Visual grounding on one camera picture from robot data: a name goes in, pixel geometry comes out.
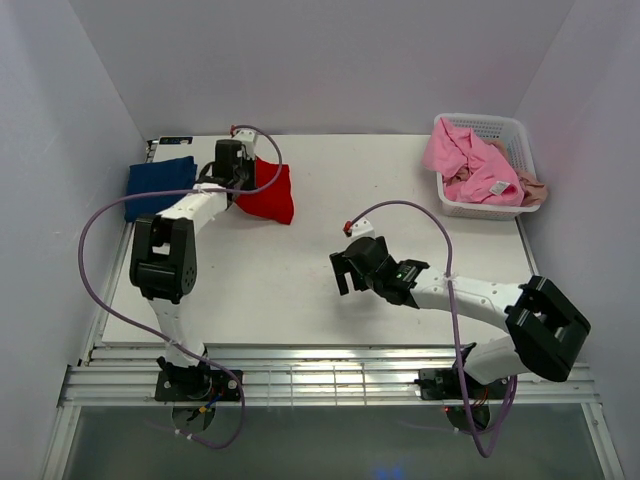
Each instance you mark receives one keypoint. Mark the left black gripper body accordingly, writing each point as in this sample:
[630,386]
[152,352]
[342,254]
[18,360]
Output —
[239,179]

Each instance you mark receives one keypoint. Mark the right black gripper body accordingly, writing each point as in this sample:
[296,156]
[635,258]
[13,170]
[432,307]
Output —
[347,267]

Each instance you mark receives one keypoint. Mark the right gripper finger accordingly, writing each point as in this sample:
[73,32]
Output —
[340,263]
[357,280]

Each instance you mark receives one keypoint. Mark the red t-shirt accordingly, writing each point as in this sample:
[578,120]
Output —
[275,203]

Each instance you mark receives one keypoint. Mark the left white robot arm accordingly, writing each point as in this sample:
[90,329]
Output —
[164,261]

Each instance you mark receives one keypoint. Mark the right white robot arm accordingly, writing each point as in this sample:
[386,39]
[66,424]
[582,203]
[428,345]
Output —
[543,331]

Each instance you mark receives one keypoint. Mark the folded blue t-shirt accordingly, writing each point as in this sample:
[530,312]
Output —
[168,175]

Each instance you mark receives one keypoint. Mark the small blue label sticker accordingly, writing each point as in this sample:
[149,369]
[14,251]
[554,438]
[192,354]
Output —
[184,140]

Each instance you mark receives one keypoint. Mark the pink t-shirt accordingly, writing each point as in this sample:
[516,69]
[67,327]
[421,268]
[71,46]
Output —
[472,171]

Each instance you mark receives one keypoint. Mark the beige garment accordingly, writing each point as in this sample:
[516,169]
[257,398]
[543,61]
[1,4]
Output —
[535,192]

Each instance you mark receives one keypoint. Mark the white plastic laundry basket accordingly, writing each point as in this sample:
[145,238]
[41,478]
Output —
[512,133]

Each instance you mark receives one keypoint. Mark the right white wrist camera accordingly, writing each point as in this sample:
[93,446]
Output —
[361,228]

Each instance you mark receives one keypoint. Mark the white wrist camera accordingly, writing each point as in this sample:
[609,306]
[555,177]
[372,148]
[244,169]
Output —
[247,136]
[361,228]

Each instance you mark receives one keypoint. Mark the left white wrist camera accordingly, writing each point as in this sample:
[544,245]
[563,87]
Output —
[247,136]

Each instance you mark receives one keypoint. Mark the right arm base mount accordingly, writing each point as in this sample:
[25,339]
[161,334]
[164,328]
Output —
[450,390]

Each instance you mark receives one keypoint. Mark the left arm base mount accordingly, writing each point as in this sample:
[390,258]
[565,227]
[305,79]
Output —
[195,394]

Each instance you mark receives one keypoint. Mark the aluminium table frame rail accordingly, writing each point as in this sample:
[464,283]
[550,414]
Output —
[294,377]

